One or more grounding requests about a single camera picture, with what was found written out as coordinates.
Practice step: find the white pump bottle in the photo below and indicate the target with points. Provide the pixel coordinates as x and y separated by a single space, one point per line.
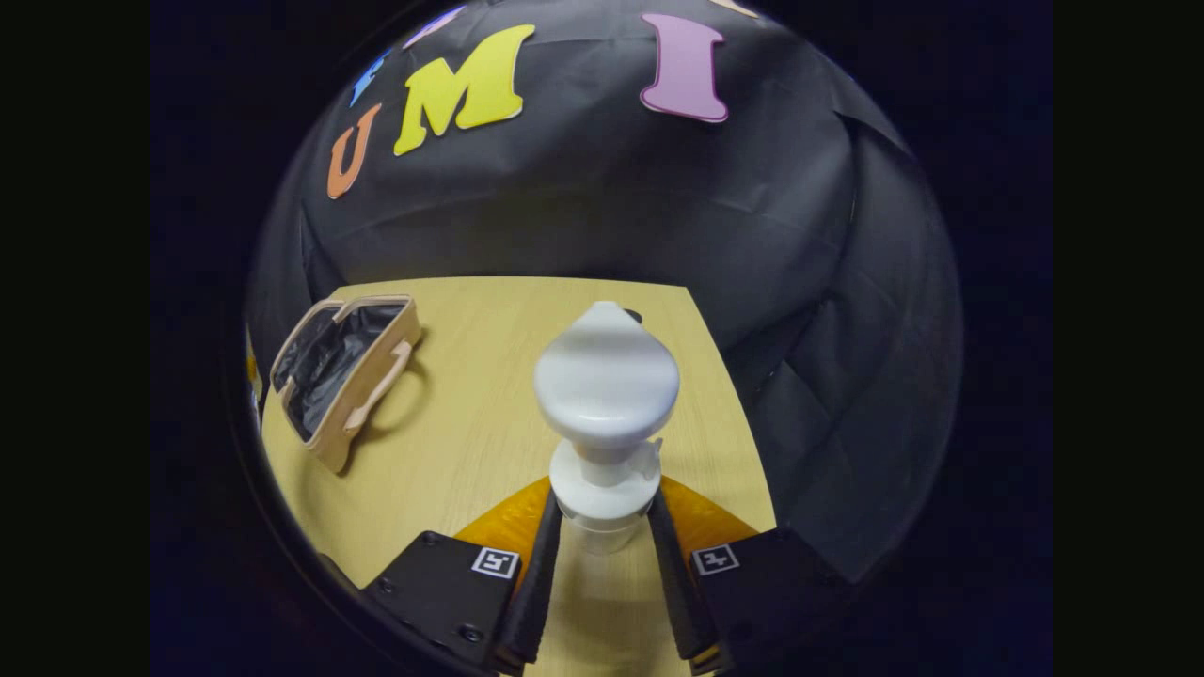
607 376

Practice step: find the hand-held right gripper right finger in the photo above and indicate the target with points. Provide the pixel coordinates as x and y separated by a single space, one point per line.
673 592

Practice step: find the pink suitcase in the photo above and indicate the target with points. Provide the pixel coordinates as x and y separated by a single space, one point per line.
376 387

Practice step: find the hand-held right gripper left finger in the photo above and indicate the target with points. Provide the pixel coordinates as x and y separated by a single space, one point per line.
531 592

